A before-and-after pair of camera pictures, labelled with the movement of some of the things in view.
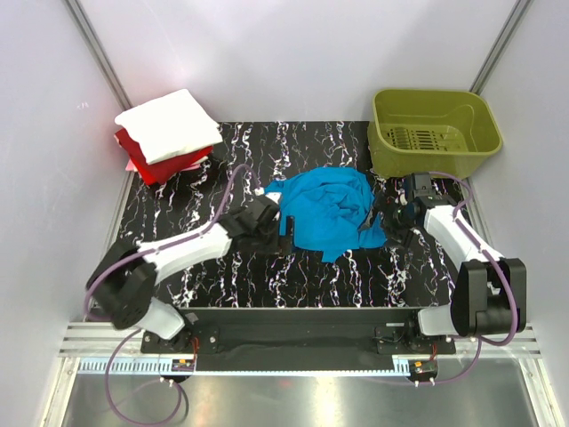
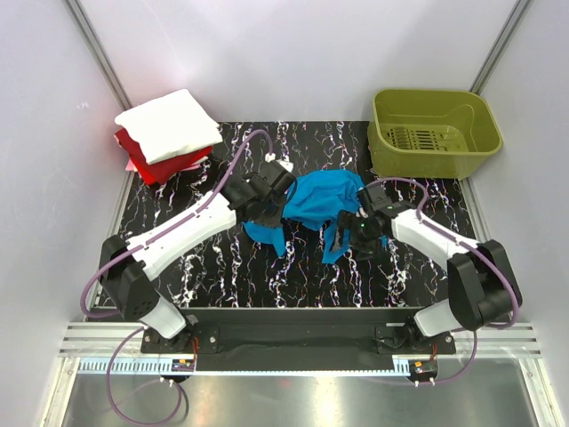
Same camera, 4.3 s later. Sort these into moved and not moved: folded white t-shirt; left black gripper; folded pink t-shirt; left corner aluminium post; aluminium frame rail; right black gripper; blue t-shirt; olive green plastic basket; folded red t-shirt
Moved: blue t-shirt; right black gripper; left black gripper
Not moved: left corner aluminium post; folded pink t-shirt; folded red t-shirt; olive green plastic basket; folded white t-shirt; aluminium frame rail
